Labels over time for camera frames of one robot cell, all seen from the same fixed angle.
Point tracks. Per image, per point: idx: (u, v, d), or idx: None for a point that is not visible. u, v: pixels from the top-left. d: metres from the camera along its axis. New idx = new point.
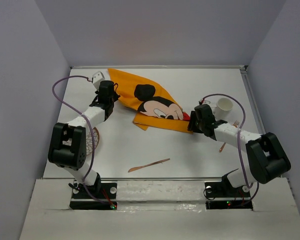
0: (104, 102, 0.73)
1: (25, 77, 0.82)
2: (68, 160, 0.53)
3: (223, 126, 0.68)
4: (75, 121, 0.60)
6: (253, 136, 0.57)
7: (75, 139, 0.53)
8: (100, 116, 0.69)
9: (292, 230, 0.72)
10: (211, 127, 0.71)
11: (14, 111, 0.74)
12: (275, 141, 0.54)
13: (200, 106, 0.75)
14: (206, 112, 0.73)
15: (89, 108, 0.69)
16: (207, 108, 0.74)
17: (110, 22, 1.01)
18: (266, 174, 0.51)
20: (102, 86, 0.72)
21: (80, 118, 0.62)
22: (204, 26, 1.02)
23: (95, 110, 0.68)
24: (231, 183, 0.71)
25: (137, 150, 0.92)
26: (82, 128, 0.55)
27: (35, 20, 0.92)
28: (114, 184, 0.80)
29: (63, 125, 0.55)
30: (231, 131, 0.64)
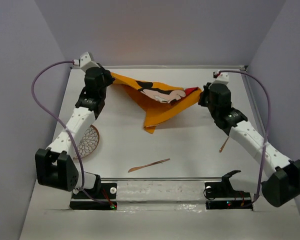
0: (94, 97, 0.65)
1: (25, 77, 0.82)
2: (59, 186, 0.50)
3: (243, 126, 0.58)
4: (58, 144, 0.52)
6: (281, 161, 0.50)
7: (61, 168, 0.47)
8: (89, 118, 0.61)
9: (292, 230, 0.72)
10: (227, 120, 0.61)
11: (14, 111, 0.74)
12: None
13: (217, 90, 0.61)
14: (224, 100, 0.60)
15: (75, 112, 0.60)
16: (227, 94, 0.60)
17: (110, 22, 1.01)
18: (280, 201, 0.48)
20: (87, 78, 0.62)
21: (63, 136, 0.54)
22: (204, 26, 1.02)
23: (84, 113, 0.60)
24: (232, 186, 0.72)
25: (137, 150, 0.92)
26: (66, 156, 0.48)
27: (35, 21, 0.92)
28: (114, 184, 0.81)
29: (45, 152, 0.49)
30: (254, 140, 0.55)
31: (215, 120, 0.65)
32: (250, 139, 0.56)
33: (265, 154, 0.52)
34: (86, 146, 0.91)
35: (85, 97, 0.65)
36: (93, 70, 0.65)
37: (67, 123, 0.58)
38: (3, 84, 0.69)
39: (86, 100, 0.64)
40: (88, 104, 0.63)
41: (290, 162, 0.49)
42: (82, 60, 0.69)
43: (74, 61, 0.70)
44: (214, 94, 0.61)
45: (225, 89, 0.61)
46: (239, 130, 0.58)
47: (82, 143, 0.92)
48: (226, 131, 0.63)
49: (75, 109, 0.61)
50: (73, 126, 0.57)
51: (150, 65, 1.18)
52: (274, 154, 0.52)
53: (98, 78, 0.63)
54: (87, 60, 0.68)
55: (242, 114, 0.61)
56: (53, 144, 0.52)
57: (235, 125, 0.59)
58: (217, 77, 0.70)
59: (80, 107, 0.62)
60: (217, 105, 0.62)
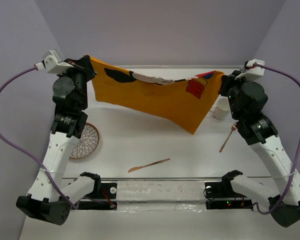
0: (71, 113, 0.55)
1: (24, 77, 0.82)
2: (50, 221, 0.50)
3: (272, 143, 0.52)
4: (39, 189, 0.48)
6: None
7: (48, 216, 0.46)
8: (70, 145, 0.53)
9: (292, 230, 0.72)
10: (255, 130, 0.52)
11: (13, 111, 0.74)
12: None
13: (252, 94, 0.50)
14: (257, 106, 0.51)
15: (53, 140, 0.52)
16: (262, 100, 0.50)
17: (110, 22, 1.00)
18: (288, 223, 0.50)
20: (55, 96, 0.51)
21: (41, 178, 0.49)
22: (203, 26, 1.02)
23: (62, 142, 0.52)
24: (233, 187, 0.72)
25: (137, 150, 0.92)
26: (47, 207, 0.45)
27: (34, 21, 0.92)
28: (113, 184, 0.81)
29: (27, 201, 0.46)
30: (282, 165, 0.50)
31: (238, 124, 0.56)
32: (277, 162, 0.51)
33: (291, 184, 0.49)
34: (86, 146, 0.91)
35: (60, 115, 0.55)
36: (62, 82, 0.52)
37: (44, 160, 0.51)
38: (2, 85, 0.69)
39: (62, 120, 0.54)
40: (66, 127, 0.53)
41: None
42: (47, 63, 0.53)
43: (36, 64, 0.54)
44: (247, 99, 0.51)
45: (261, 92, 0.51)
46: (268, 149, 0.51)
47: (82, 143, 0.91)
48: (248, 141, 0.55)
49: (52, 135, 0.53)
50: (53, 163, 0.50)
51: (150, 65, 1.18)
52: (299, 184, 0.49)
53: (70, 93, 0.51)
54: (52, 64, 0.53)
55: (272, 126, 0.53)
56: (33, 189, 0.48)
57: (262, 140, 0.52)
58: (250, 70, 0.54)
59: (56, 132, 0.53)
60: (246, 110, 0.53)
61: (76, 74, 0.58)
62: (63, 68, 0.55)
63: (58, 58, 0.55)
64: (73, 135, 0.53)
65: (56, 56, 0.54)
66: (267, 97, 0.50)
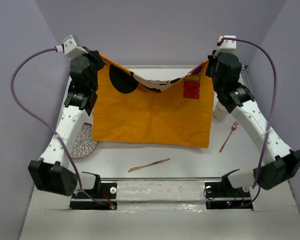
0: (83, 90, 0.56)
1: (25, 77, 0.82)
2: (58, 191, 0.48)
3: (249, 106, 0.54)
4: (51, 153, 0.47)
6: (281, 151, 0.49)
7: (57, 179, 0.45)
8: (81, 118, 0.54)
9: (292, 230, 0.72)
10: (232, 96, 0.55)
11: (15, 111, 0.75)
12: None
13: (228, 62, 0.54)
14: (233, 73, 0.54)
15: (65, 112, 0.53)
16: (237, 68, 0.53)
17: (110, 22, 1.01)
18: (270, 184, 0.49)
20: (72, 71, 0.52)
21: (55, 143, 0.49)
22: (204, 26, 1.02)
23: (75, 114, 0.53)
24: (231, 183, 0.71)
25: (137, 150, 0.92)
26: (61, 168, 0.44)
27: (35, 21, 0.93)
28: (114, 184, 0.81)
29: (39, 164, 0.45)
30: (259, 124, 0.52)
31: (218, 94, 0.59)
32: (255, 122, 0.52)
33: (267, 141, 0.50)
34: (86, 146, 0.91)
35: (73, 92, 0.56)
36: (78, 60, 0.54)
37: (57, 128, 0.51)
38: (5, 84, 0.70)
39: (75, 96, 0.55)
40: (78, 103, 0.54)
41: (291, 152, 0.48)
42: (66, 47, 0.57)
43: (57, 47, 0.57)
44: (223, 66, 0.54)
45: (236, 61, 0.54)
46: (245, 112, 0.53)
47: (82, 143, 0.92)
48: (228, 109, 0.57)
49: (64, 108, 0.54)
50: (65, 131, 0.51)
51: (150, 65, 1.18)
52: (276, 141, 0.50)
53: (86, 69, 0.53)
54: (71, 47, 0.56)
55: (250, 93, 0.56)
56: (45, 154, 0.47)
57: (240, 104, 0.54)
58: (220, 45, 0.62)
59: (69, 106, 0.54)
60: (224, 77, 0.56)
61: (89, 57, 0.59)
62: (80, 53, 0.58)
63: (77, 42, 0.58)
64: (85, 109, 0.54)
65: (75, 40, 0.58)
66: (241, 64, 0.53)
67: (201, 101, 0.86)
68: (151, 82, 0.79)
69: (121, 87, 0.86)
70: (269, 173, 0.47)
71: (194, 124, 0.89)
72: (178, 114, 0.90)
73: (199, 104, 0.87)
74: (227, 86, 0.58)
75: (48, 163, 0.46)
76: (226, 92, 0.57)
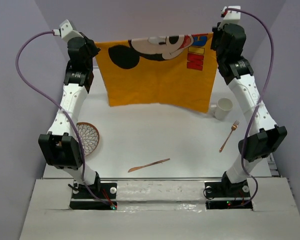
0: (81, 70, 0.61)
1: (25, 77, 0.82)
2: (68, 162, 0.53)
3: (246, 79, 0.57)
4: (58, 127, 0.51)
6: (268, 125, 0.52)
7: (66, 149, 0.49)
8: (81, 95, 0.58)
9: (292, 230, 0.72)
10: (232, 68, 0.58)
11: (15, 111, 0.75)
12: (282, 137, 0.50)
13: (233, 33, 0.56)
14: (236, 44, 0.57)
15: (66, 89, 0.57)
16: (242, 39, 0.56)
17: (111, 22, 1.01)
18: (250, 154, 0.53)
20: (70, 50, 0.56)
21: (60, 117, 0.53)
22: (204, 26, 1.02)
23: (76, 90, 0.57)
24: (229, 178, 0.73)
25: (137, 150, 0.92)
26: (70, 137, 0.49)
27: (35, 20, 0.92)
28: (113, 184, 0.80)
29: (48, 136, 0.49)
30: (251, 97, 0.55)
31: (220, 64, 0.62)
32: (248, 95, 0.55)
33: (256, 114, 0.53)
34: (86, 146, 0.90)
35: (71, 71, 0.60)
36: (73, 40, 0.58)
37: (61, 103, 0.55)
38: (5, 85, 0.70)
39: (73, 75, 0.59)
40: (77, 80, 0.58)
41: (275, 127, 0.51)
42: (62, 30, 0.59)
43: (54, 31, 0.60)
44: (228, 36, 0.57)
45: (242, 32, 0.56)
46: (241, 84, 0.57)
47: (82, 143, 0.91)
48: (226, 80, 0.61)
49: (65, 86, 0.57)
50: (69, 105, 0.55)
51: None
52: (264, 115, 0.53)
53: (82, 47, 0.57)
54: (68, 30, 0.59)
55: (250, 67, 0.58)
56: (53, 127, 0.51)
57: (238, 76, 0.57)
58: (224, 16, 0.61)
59: (69, 84, 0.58)
60: (227, 49, 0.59)
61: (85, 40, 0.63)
62: (76, 36, 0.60)
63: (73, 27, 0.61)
64: (84, 86, 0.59)
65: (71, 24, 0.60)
66: (246, 36, 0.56)
67: (205, 72, 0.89)
68: (149, 41, 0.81)
69: (126, 62, 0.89)
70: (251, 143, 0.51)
71: (196, 92, 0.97)
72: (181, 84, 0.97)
73: (201, 75, 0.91)
74: (229, 58, 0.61)
75: (57, 135, 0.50)
76: (226, 64, 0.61)
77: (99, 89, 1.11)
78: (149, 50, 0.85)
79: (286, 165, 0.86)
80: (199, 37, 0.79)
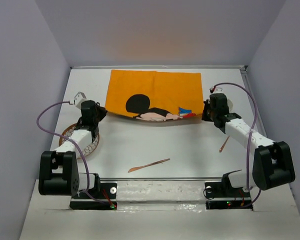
0: (89, 124, 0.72)
1: (26, 76, 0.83)
2: (60, 189, 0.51)
3: (235, 121, 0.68)
4: (63, 147, 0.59)
6: (266, 142, 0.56)
7: (66, 164, 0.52)
8: (87, 138, 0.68)
9: (292, 230, 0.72)
10: (222, 118, 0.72)
11: (16, 109, 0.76)
12: (287, 152, 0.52)
13: (216, 95, 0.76)
14: (222, 102, 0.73)
15: (75, 132, 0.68)
16: (224, 97, 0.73)
17: (111, 21, 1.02)
18: (267, 183, 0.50)
20: (83, 107, 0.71)
21: (67, 143, 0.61)
22: (203, 25, 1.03)
23: (84, 132, 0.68)
24: (231, 183, 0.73)
25: (137, 150, 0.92)
26: (71, 153, 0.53)
27: (36, 20, 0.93)
28: (114, 184, 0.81)
29: (50, 153, 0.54)
30: (242, 128, 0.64)
31: (214, 120, 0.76)
32: (240, 128, 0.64)
33: (252, 138, 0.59)
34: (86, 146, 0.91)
35: (81, 125, 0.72)
36: (86, 101, 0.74)
37: (71, 136, 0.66)
38: (5, 84, 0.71)
39: (83, 126, 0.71)
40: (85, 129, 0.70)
41: (274, 143, 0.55)
42: (76, 99, 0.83)
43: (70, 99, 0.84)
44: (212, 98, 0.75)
45: (222, 94, 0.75)
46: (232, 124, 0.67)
47: None
48: (224, 130, 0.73)
49: (74, 130, 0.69)
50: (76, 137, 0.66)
51: (150, 65, 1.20)
52: (259, 138, 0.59)
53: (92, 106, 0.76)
54: (80, 99, 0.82)
55: (237, 115, 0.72)
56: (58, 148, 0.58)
57: (229, 120, 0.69)
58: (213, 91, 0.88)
59: (79, 128, 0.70)
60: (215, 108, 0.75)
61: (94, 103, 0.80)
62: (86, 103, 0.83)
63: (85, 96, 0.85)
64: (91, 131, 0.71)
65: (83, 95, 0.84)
66: (226, 95, 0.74)
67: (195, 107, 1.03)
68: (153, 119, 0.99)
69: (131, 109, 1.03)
70: (259, 168, 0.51)
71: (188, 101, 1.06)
72: (176, 87, 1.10)
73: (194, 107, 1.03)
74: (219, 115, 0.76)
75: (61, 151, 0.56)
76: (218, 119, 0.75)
77: (99, 89, 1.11)
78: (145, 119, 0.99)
79: None
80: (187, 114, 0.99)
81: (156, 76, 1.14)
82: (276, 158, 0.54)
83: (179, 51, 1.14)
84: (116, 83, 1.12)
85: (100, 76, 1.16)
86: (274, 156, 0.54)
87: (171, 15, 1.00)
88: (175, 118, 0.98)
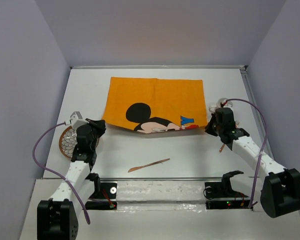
0: (87, 151, 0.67)
1: (26, 75, 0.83)
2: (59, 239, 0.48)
3: (243, 139, 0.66)
4: (59, 194, 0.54)
6: (275, 168, 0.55)
7: (63, 215, 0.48)
8: (84, 172, 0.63)
9: (292, 231, 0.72)
10: (228, 133, 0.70)
11: (16, 108, 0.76)
12: (298, 180, 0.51)
13: (221, 109, 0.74)
14: (228, 117, 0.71)
15: (71, 166, 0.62)
16: (230, 112, 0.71)
17: (111, 21, 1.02)
18: (276, 211, 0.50)
20: (79, 135, 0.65)
21: (63, 186, 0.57)
22: (203, 24, 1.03)
23: (81, 166, 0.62)
24: (232, 185, 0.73)
25: (138, 150, 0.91)
26: (69, 202, 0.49)
27: (36, 19, 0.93)
28: (114, 184, 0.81)
29: (47, 203, 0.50)
30: (252, 150, 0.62)
31: (220, 135, 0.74)
32: (248, 150, 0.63)
33: (261, 162, 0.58)
34: None
35: (78, 153, 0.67)
36: (82, 127, 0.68)
37: (67, 174, 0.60)
38: (5, 84, 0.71)
39: (80, 155, 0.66)
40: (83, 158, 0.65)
41: (285, 170, 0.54)
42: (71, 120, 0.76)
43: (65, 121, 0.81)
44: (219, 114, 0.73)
45: (228, 109, 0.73)
46: (241, 143, 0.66)
47: None
48: (230, 146, 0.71)
49: (71, 163, 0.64)
50: (73, 177, 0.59)
51: (150, 65, 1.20)
52: (269, 162, 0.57)
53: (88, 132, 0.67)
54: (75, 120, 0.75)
55: (245, 132, 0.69)
56: (54, 195, 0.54)
57: (236, 137, 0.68)
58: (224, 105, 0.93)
59: (76, 160, 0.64)
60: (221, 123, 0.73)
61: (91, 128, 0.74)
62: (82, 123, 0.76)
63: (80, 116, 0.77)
64: (88, 162, 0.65)
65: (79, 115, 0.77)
66: (232, 111, 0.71)
67: (198, 117, 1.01)
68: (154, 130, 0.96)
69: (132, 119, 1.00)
70: (269, 195, 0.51)
71: (190, 109, 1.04)
72: (176, 94, 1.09)
73: (196, 116, 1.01)
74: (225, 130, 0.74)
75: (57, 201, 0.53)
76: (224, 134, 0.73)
77: (99, 89, 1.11)
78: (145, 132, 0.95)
79: (287, 165, 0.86)
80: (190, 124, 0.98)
81: (157, 85, 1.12)
82: (286, 184, 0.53)
83: (179, 51, 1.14)
84: (116, 89, 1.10)
85: (100, 76, 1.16)
86: (284, 181, 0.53)
87: (171, 15, 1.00)
88: (177, 128, 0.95)
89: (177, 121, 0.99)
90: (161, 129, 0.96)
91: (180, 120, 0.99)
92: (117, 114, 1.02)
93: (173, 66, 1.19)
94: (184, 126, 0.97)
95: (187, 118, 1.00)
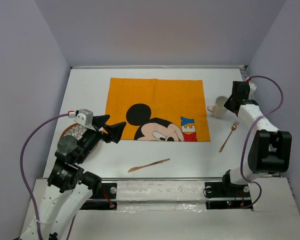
0: (68, 167, 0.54)
1: (26, 76, 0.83)
2: None
3: (250, 106, 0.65)
4: (29, 237, 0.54)
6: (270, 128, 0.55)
7: None
8: (61, 200, 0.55)
9: (291, 230, 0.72)
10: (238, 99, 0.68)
11: (16, 109, 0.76)
12: (287, 141, 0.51)
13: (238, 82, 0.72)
14: (242, 87, 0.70)
15: (47, 191, 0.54)
16: (246, 84, 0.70)
17: (111, 22, 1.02)
18: (257, 166, 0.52)
20: (57, 151, 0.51)
21: (33, 226, 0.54)
22: (203, 25, 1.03)
23: (55, 196, 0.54)
24: (231, 178, 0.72)
25: (138, 152, 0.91)
26: None
27: (36, 20, 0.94)
28: (114, 184, 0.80)
29: None
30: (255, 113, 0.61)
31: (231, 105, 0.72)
32: (252, 113, 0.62)
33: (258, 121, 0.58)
34: None
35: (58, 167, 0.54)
36: (66, 138, 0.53)
37: (40, 204, 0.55)
38: (5, 85, 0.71)
39: (58, 175, 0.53)
40: (61, 181, 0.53)
41: (278, 131, 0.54)
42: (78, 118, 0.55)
43: (70, 112, 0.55)
44: (234, 84, 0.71)
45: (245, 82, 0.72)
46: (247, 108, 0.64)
47: None
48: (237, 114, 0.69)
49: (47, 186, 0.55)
50: (44, 214, 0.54)
51: (150, 65, 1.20)
52: (266, 123, 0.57)
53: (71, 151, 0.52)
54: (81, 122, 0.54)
55: (255, 101, 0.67)
56: (25, 235, 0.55)
57: (244, 104, 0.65)
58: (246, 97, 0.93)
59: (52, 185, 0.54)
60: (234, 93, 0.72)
61: (91, 136, 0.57)
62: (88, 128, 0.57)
63: (88, 121, 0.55)
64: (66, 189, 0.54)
65: (88, 119, 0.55)
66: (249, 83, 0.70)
67: (197, 117, 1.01)
68: (154, 135, 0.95)
69: (132, 120, 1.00)
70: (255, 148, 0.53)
71: (190, 109, 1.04)
72: (176, 94, 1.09)
73: (196, 116, 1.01)
74: None
75: None
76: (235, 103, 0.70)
77: (98, 89, 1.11)
78: (144, 137, 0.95)
79: None
80: (190, 125, 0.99)
81: (157, 86, 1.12)
82: (276, 145, 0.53)
83: (179, 51, 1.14)
84: (116, 90, 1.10)
85: (99, 76, 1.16)
86: (275, 142, 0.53)
87: (171, 16, 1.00)
88: (176, 137, 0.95)
89: (177, 121, 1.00)
90: (160, 135, 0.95)
91: (180, 121, 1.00)
92: (117, 115, 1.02)
93: (174, 66, 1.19)
94: (184, 127, 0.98)
95: (187, 119, 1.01)
